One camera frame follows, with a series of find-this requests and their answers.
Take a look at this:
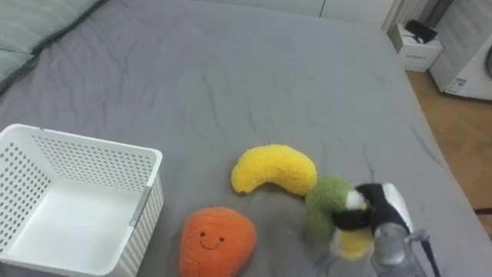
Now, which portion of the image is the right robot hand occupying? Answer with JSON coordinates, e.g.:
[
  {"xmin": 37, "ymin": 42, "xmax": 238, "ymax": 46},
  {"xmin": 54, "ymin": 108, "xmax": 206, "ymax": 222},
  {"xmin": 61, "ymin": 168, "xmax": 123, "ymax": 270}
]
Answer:
[{"xmin": 331, "ymin": 182, "xmax": 414, "ymax": 235}]

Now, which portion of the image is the green and yellow soft toy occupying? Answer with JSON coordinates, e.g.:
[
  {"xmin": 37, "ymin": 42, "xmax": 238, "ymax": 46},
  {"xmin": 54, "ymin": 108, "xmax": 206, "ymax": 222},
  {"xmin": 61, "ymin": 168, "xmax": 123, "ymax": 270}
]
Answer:
[{"xmin": 304, "ymin": 174, "xmax": 376, "ymax": 262}]

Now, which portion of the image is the yellow banana soft toy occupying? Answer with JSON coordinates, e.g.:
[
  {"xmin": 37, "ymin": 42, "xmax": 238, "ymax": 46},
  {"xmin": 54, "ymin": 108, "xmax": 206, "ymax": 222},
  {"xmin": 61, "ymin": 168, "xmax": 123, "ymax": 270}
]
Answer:
[{"xmin": 231, "ymin": 144, "xmax": 319, "ymax": 197}]

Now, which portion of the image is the white cardboard box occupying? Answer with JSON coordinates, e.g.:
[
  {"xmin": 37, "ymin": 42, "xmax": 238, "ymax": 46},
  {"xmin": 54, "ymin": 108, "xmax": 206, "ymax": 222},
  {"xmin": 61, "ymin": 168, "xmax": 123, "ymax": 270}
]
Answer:
[{"xmin": 391, "ymin": 22, "xmax": 444, "ymax": 73}]

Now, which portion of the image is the orange smiling fruit soft toy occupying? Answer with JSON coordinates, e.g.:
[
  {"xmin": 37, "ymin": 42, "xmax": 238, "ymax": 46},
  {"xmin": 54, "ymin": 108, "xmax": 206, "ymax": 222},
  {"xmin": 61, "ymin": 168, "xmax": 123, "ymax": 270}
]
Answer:
[{"xmin": 178, "ymin": 206, "xmax": 258, "ymax": 277}]

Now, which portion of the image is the white washing machine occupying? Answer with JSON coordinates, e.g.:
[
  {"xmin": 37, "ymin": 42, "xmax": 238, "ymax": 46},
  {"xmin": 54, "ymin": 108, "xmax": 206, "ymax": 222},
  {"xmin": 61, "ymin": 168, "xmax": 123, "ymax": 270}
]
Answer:
[{"xmin": 428, "ymin": 0, "xmax": 492, "ymax": 102}]

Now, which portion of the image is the black object on box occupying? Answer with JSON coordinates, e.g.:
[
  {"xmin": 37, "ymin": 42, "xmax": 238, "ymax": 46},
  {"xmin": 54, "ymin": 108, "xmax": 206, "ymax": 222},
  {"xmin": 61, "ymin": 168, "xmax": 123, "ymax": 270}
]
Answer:
[{"xmin": 404, "ymin": 18, "xmax": 439, "ymax": 45}]

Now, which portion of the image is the grey bed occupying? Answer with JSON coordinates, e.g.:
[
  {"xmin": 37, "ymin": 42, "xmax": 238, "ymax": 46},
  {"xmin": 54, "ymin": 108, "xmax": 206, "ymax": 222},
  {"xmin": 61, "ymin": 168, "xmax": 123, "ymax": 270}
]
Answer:
[{"xmin": 0, "ymin": 0, "xmax": 492, "ymax": 277}]

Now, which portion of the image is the white perforated plastic basket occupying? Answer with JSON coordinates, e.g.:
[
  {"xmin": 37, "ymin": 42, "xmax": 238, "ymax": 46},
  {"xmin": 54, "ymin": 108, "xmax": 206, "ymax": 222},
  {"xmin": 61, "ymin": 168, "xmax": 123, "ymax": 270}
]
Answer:
[{"xmin": 0, "ymin": 123, "xmax": 165, "ymax": 277}]

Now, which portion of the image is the grey-green pillow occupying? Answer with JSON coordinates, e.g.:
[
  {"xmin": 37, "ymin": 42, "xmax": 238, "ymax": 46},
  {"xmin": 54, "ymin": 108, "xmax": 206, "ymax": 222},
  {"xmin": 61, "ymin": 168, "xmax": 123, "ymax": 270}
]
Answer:
[{"xmin": 0, "ymin": 0, "xmax": 101, "ymax": 84}]

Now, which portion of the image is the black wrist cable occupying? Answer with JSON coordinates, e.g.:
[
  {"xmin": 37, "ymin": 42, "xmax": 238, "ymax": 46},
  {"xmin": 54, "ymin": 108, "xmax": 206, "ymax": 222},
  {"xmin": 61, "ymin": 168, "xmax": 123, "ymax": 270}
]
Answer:
[{"xmin": 407, "ymin": 229, "xmax": 443, "ymax": 277}]

